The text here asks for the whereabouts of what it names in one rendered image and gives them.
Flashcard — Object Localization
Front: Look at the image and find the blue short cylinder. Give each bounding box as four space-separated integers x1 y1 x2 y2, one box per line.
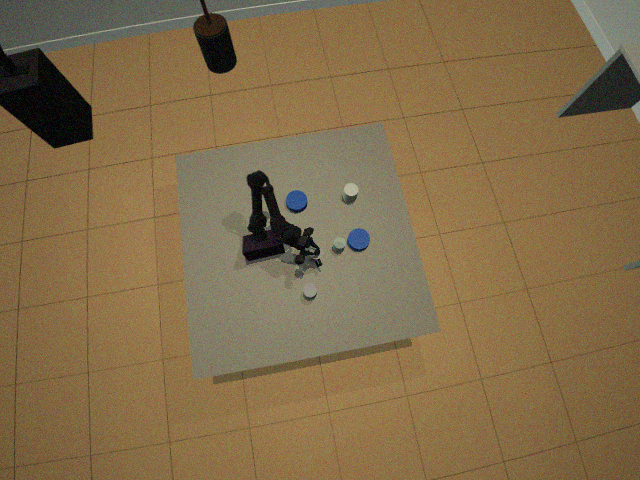
286 190 307 213
348 228 370 251

